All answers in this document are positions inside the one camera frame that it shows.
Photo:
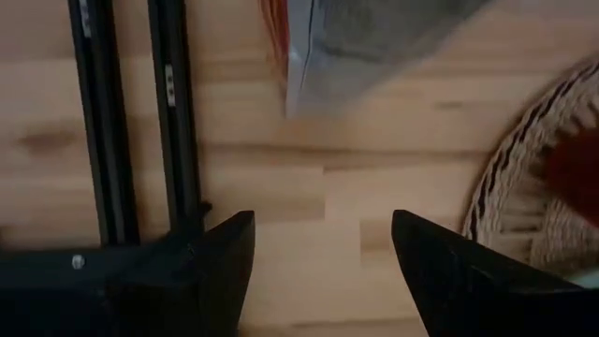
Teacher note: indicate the pale green plate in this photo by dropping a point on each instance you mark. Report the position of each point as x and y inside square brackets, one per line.
[588, 280]

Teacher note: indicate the pink plastic cup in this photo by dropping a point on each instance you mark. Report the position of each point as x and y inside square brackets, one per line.
[578, 173]

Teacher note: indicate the red white cereal box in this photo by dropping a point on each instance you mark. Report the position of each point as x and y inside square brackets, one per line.
[337, 61]

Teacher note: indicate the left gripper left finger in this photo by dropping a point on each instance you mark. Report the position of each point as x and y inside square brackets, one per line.
[187, 290]

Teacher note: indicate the round woven straw placemat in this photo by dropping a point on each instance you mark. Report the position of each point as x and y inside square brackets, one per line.
[515, 201]

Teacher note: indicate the black aluminium frame rail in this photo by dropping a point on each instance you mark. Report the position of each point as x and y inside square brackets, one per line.
[178, 140]
[105, 131]

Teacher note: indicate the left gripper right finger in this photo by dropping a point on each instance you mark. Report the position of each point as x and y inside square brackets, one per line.
[468, 290]

